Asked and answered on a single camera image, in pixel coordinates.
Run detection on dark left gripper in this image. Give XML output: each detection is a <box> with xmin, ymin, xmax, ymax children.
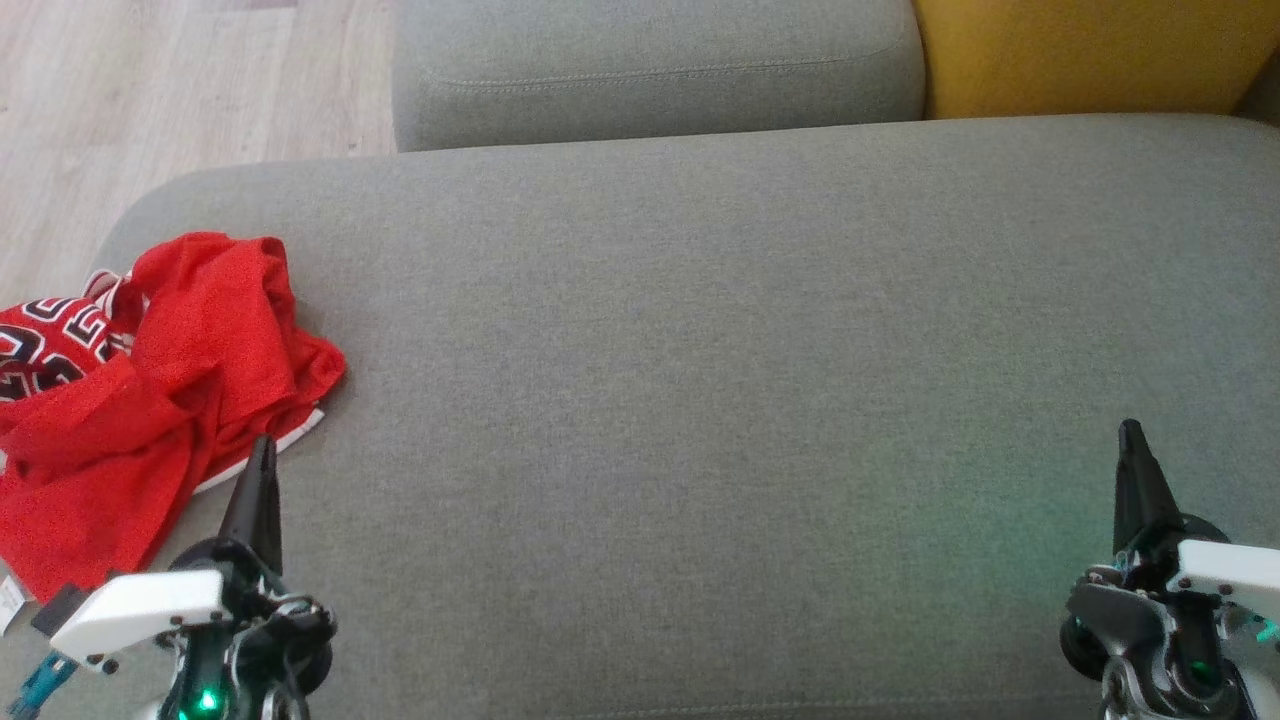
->
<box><xmin>160</xmin><ymin>434</ymin><xmax>338</xmax><ymax>720</ymax></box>

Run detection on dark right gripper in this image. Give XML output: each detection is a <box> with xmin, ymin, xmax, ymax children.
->
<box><xmin>1062</xmin><ymin>419</ymin><xmax>1261</xmax><ymax>720</ymax></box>

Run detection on red shorts with white stripe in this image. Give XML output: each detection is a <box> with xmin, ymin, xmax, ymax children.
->
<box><xmin>125</xmin><ymin>232</ymin><xmax>348</xmax><ymax>493</ymax></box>

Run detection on red jersey with black print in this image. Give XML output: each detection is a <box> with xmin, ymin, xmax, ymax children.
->
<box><xmin>0</xmin><ymin>268</ymin><xmax>216</xmax><ymax>638</ymax></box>

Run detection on yellow sofa backrest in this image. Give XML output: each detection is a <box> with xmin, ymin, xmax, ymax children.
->
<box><xmin>912</xmin><ymin>0</ymin><xmax>1280</xmax><ymax>121</ymax></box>

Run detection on large grey sofa chaise cushion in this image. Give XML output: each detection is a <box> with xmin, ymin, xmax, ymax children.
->
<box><xmin>0</xmin><ymin>113</ymin><xmax>1280</xmax><ymax>720</ymax></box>

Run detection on grey sofa seat cushion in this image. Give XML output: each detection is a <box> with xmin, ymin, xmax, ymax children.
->
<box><xmin>392</xmin><ymin>0</ymin><xmax>926</xmax><ymax>153</ymax></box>

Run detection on teal camera cable plug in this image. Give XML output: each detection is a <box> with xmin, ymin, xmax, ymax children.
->
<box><xmin>5</xmin><ymin>655</ymin><xmax>77</xmax><ymax>720</ymax></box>

